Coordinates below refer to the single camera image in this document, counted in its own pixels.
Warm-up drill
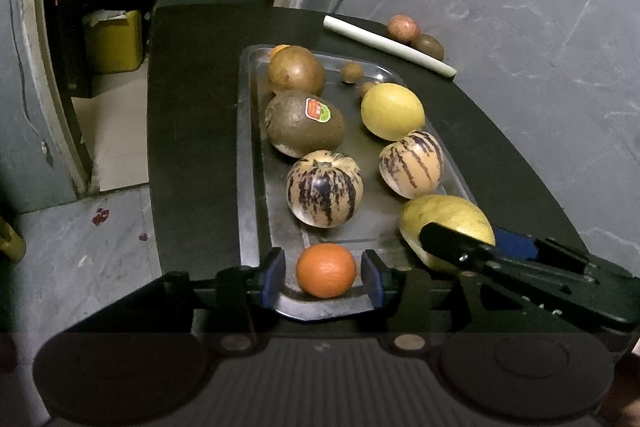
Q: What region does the striped pepino melon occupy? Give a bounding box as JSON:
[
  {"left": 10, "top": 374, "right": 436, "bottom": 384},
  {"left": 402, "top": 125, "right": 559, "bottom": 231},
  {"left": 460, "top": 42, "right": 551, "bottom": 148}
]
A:
[
  {"left": 286, "top": 150, "right": 364, "bottom": 229},
  {"left": 378, "top": 131, "right": 445, "bottom": 200}
]

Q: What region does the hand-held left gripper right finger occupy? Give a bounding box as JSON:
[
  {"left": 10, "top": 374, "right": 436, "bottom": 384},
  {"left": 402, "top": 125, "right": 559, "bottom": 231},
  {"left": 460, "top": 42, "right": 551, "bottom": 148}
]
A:
[{"left": 361, "top": 249, "right": 506, "bottom": 352}]

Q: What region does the red apple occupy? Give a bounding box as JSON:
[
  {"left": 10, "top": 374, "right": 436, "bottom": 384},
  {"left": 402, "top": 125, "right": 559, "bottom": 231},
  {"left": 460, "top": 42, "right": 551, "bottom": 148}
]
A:
[{"left": 386, "top": 14, "right": 421, "bottom": 44}]

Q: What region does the yellow-green pear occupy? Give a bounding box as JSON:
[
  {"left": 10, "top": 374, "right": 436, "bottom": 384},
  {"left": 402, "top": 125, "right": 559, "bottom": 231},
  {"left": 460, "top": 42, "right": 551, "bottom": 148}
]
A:
[{"left": 399, "top": 194, "right": 496, "bottom": 273}]

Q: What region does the yellow plastic object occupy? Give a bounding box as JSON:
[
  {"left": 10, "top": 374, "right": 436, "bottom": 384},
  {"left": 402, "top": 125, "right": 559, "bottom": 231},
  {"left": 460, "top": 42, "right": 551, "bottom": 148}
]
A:
[{"left": 0, "top": 214, "right": 26, "bottom": 264}]

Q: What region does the yellow box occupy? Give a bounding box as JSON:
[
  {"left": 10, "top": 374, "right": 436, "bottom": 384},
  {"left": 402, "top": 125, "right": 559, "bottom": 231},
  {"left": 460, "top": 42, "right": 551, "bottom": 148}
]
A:
[{"left": 82, "top": 9, "right": 144, "bottom": 75}]

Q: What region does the large round brown fruit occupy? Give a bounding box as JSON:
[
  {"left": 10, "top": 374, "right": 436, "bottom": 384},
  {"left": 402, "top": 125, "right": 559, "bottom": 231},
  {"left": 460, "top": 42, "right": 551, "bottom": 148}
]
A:
[{"left": 268, "top": 45, "right": 327, "bottom": 96}]

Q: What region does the round yellow fruit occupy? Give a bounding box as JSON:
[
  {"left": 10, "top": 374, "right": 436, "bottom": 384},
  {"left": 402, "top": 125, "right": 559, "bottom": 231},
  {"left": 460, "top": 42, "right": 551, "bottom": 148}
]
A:
[{"left": 360, "top": 83, "right": 426, "bottom": 142}]

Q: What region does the plain brown kiwi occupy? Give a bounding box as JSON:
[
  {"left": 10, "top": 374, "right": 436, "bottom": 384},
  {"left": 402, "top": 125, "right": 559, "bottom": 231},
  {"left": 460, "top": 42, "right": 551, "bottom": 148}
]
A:
[{"left": 410, "top": 33, "right": 445, "bottom": 62}]

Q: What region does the kiwi with red sticker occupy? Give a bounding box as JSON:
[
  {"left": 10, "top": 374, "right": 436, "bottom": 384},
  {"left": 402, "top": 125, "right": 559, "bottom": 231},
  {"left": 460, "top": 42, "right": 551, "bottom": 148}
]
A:
[{"left": 265, "top": 90, "right": 347, "bottom": 158}]

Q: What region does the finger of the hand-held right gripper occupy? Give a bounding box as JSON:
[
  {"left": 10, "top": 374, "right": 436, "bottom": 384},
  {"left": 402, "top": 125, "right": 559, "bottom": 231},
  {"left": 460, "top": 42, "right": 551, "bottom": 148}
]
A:
[
  {"left": 420, "top": 222, "right": 608, "bottom": 323},
  {"left": 494, "top": 228, "right": 597, "bottom": 279}
]

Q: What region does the white rolled tube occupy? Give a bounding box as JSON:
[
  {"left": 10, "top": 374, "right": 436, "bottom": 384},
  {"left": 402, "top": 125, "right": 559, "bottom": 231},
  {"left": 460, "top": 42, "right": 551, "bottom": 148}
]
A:
[{"left": 322, "top": 15, "right": 457, "bottom": 81}]

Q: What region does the bright orange mandarin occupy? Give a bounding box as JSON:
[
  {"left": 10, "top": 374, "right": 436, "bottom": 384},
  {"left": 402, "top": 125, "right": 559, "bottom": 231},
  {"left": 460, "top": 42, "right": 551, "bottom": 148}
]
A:
[{"left": 296, "top": 243, "right": 357, "bottom": 299}]

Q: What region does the metal tray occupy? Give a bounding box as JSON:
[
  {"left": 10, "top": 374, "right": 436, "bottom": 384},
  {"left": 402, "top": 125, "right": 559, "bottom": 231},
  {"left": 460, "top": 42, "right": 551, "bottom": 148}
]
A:
[{"left": 235, "top": 44, "right": 481, "bottom": 323}]

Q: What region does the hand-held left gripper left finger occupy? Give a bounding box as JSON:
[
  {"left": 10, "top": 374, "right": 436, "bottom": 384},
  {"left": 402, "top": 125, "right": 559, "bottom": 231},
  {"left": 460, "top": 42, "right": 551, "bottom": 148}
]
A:
[{"left": 150, "top": 248, "right": 288, "bottom": 352}]

